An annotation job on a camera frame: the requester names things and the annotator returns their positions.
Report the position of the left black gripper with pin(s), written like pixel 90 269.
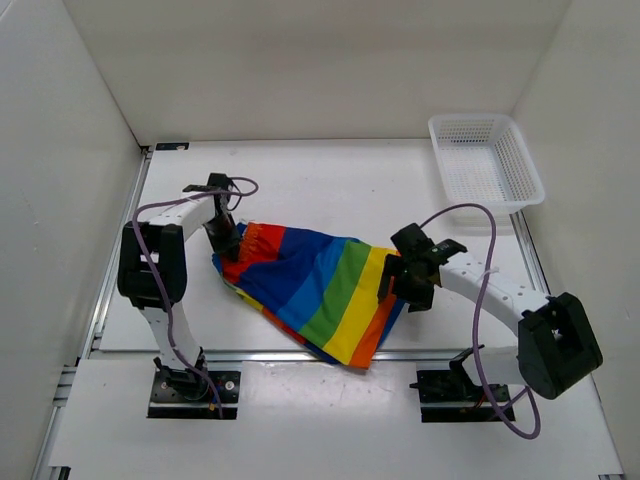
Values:
pixel 230 243

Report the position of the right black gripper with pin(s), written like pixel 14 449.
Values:
pixel 418 300

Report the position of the rainbow striped shorts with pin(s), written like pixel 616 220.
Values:
pixel 319 289

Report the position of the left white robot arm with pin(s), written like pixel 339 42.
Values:
pixel 152 275

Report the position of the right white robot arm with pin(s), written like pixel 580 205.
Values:
pixel 556 345

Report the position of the white plastic mesh basket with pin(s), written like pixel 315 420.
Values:
pixel 482 158

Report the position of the aluminium front rail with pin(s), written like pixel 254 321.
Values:
pixel 282 355

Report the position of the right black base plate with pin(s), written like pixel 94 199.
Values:
pixel 446 399

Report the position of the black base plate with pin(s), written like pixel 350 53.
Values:
pixel 177 394
pixel 446 399

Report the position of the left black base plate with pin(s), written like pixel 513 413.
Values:
pixel 177 394

